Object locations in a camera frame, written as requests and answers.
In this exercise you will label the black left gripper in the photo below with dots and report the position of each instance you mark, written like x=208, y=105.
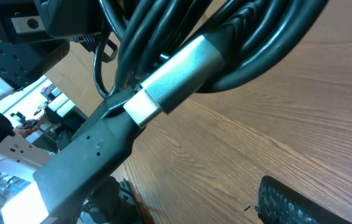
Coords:
x=24, y=21

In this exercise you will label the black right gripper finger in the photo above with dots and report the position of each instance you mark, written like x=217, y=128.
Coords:
x=278, y=203

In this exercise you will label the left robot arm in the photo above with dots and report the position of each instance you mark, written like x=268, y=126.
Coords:
x=23, y=64

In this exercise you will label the cardboard back wall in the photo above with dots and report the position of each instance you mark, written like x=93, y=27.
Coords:
x=73, y=75

